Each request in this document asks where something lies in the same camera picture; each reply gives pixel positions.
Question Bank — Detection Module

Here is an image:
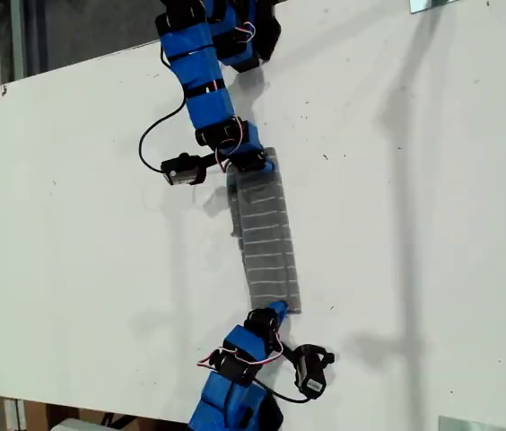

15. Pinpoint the grey white-striped square towel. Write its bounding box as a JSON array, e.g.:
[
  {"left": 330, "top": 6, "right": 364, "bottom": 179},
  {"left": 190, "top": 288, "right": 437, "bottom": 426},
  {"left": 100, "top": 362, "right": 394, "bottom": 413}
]
[{"left": 224, "top": 145, "right": 304, "bottom": 316}]

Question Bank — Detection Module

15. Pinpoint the white plastic container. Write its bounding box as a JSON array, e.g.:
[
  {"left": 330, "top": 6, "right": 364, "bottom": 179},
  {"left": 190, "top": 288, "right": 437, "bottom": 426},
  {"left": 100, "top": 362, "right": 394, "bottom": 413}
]
[{"left": 50, "top": 417, "right": 106, "bottom": 431}]

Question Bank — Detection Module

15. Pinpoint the white metal bar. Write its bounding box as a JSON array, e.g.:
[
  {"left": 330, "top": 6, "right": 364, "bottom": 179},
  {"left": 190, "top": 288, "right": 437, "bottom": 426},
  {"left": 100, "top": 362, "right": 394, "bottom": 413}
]
[{"left": 3, "top": 397, "right": 28, "bottom": 431}]

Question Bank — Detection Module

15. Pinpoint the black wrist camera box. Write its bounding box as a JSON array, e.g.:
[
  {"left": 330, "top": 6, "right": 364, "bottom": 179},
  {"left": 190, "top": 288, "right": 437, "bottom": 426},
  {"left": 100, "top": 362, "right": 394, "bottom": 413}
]
[
  {"left": 161, "top": 152, "right": 207, "bottom": 188},
  {"left": 294, "top": 343, "right": 336, "bottom": 400}
]

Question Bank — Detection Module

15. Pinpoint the black camera cable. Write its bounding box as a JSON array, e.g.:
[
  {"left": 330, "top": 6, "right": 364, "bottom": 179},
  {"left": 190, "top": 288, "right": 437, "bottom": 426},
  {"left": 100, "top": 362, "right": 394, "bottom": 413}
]
[
  {"left": 250, "top": 376, "right": 312, "bottom": 404},
  {"left": 138, "top": 101, "right": 189, "bottom": 172}
]

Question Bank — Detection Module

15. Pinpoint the grey metal post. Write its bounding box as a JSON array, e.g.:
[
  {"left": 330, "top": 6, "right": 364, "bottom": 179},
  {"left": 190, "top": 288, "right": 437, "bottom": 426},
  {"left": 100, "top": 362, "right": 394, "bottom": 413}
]
[{"left": 9, "top": 0, "right": 26, "bottom": 84}]

